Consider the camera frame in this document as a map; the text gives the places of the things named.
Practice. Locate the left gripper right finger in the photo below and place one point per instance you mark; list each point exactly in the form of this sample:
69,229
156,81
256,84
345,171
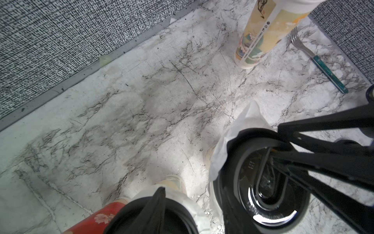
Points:
235,216

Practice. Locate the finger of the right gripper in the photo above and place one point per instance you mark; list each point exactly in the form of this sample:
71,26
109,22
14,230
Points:
359,117
356,170

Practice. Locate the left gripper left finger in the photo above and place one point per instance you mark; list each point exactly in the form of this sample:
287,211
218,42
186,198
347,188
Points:
152,216

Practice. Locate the black cup lid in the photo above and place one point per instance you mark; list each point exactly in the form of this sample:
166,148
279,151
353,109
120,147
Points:
274,203
177,219
347,142

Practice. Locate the translucent leak-proof paper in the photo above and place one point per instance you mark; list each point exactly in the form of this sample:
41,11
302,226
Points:
250,118

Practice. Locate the red patterned paper cup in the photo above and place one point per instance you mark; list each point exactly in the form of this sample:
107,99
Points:
97,222

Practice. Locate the red flower paper cup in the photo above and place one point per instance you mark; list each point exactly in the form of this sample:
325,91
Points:
207,157

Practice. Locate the green handled fork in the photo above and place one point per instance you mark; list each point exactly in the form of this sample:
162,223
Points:
296,41

